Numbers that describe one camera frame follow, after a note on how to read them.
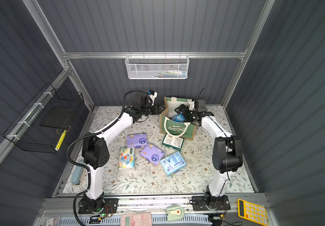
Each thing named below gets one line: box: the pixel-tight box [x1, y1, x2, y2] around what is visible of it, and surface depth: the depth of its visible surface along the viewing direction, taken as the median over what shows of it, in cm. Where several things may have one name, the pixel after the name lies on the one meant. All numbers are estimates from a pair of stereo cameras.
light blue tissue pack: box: [160, 151, 187, 176], surface depth 85 cm
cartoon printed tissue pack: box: [118, 146, 136, 172], surface depth 86 cm
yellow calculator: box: [237, 198, 269, 226], surface depth 72 cm
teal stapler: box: [70, 158, 85, 186], surface depth 84 cm
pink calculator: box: [120, 212, 153, 226], surface depth 70 cm
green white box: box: [161, 133, 185, 152], surface depth 94 cm
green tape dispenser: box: [165, 205, 185, 222], surface depth 67 cm
